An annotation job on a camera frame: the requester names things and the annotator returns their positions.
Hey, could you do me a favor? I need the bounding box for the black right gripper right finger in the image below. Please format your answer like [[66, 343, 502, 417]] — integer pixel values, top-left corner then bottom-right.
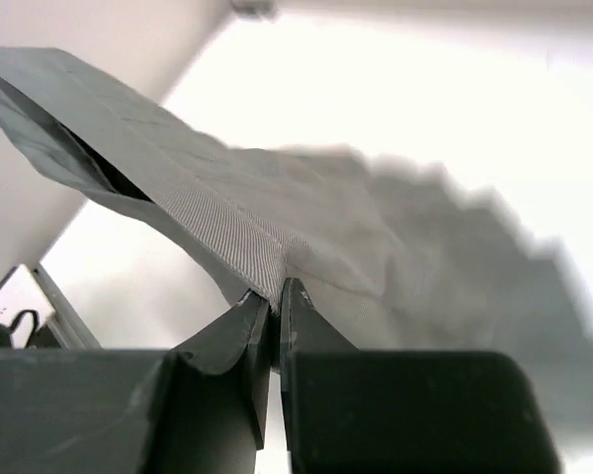
[[279, 278, 561, 474]]

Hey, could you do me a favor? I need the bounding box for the grey pleated skirt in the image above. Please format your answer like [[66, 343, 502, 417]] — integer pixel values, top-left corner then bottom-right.
[[0, 47, 593, 431]]

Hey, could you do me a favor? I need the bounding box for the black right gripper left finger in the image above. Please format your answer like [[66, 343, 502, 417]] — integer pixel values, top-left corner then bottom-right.
[[0, 292, 270, 473]]

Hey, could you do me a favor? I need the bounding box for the aluminium table frame rail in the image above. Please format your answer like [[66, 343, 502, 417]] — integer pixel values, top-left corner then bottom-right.
[[33, 265, 101, 350]]

